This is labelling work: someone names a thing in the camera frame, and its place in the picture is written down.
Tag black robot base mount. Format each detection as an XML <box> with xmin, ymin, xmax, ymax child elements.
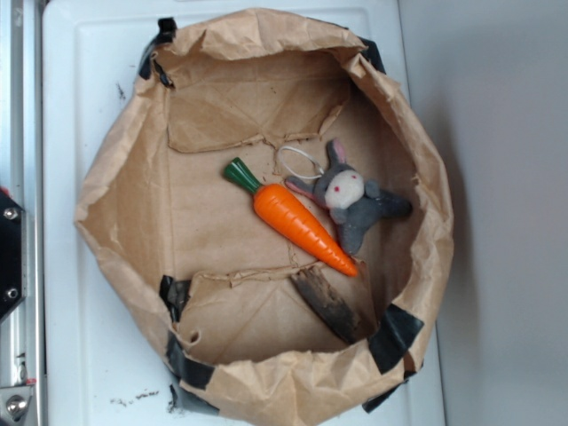
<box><xmin>0</xmin><ymin>188</ymin><xmax>23</xmax><ymax>321</ymax></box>

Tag orange plastic toy carrot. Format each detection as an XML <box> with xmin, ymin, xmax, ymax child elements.
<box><xmin>223</xmin><ymin>157</ymin><xmax>358</xmax><ymax>277</ymax></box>

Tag metal corner bracket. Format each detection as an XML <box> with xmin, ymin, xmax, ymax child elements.
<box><xmin>1</xmin><ymin>385</ymin><xmax>35</xmax><ymax>426</ymax></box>

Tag brown paper bag bin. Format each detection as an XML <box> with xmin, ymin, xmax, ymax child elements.
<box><xmin>75</xmin><ymin>8</ymin><xmax>454</xmax><ymax>425</ymax></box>

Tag grey plush bunny toy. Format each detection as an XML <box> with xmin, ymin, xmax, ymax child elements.
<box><xmin>278</xmin><ymin>138</ymin><xmax>413</xmax><ymax>256</ymax></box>

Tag dark brown wood chip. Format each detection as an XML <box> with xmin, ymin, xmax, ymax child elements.
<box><xmin>290</xmin><ymin>266</ymin><xmax>361</xmax><ymax>344</ymax></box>

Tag aluminium frame rail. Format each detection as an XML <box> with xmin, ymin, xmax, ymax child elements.
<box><xmin>1</xmin><ymin>1</ymin><xmax>48</xmax><ymax>425</ymax></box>

